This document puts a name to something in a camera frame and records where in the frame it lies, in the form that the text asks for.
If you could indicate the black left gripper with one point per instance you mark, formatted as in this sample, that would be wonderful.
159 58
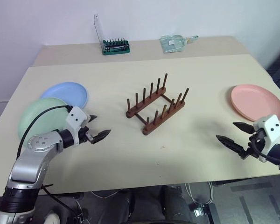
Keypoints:
83 135

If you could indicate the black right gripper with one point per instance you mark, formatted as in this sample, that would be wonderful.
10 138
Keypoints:
250 150

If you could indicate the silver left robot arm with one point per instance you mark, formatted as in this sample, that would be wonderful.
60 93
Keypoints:
28 163

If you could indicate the wooden dish rack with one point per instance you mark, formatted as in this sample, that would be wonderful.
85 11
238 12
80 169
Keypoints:
159 123

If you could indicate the pink red plate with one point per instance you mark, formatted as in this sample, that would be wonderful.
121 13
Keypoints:
254 100

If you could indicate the light blue plate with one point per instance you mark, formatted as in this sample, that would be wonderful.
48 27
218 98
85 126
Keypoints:
67 91

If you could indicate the light green plate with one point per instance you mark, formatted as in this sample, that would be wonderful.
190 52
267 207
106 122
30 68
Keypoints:
45 124

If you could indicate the green screwdriver bit set case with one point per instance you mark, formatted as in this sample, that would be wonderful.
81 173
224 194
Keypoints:
116 50

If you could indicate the black power adapter box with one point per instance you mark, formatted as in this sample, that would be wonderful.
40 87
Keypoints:
206 213

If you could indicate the dark rounded shape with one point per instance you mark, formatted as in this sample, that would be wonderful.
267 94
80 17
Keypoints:
145 207
176 205

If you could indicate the clear plastic bag packet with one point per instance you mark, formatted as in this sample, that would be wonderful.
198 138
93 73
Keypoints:
172 44

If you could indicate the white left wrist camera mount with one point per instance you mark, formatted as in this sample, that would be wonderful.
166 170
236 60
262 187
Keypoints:
75 116

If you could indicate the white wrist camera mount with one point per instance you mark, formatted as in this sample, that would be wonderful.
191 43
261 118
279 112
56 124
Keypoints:
271 127
75 116

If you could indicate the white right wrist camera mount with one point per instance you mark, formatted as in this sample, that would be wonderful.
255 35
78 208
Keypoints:
271 127

